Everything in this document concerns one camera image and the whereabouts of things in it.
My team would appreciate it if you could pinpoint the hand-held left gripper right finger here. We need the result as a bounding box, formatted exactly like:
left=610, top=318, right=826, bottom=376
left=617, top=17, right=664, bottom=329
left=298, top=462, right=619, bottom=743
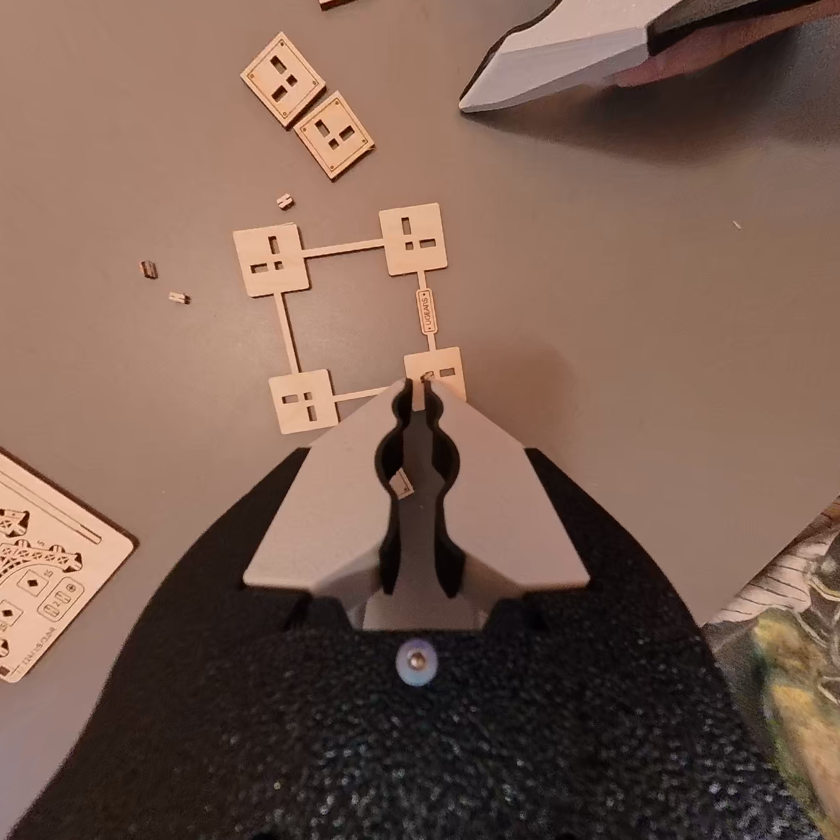
left=424, top=381, right=592, bottom=629

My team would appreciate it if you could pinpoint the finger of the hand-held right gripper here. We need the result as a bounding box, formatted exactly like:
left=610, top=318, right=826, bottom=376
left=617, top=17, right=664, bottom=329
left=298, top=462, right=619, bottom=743
left=459, top=0, right=685, bottom=114

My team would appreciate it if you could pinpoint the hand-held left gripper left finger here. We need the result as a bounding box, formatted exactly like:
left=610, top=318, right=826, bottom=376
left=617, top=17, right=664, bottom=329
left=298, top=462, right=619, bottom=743
left=243, top=377, right=416, bottom=629

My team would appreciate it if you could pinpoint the wooden linked squares piece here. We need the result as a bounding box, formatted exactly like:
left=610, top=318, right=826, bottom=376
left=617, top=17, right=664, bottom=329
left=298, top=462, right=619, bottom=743
left=233, top=203, right=467, bottom=435

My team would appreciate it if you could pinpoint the person's right hand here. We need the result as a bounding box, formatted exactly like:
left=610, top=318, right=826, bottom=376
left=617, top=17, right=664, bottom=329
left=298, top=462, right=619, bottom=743
left=613, top=16, right=790, bottom=89

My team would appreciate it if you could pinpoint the engraved wooden rectangular plate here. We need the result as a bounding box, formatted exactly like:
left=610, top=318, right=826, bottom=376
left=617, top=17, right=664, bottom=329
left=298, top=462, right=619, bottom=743
left=0, top=448, right=140, bottom=685

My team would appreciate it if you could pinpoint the bordered wooden square tile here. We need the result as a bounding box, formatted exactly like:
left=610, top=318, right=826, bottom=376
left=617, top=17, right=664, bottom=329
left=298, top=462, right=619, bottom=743
left=294, top=91, right=376, bottom=181
left=241, top=31, right=327, bottom=130

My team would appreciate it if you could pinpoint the person's printed shirt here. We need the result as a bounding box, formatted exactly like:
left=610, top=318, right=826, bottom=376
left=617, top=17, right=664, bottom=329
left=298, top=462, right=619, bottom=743
left=702, top=495, right=840, bottom=840

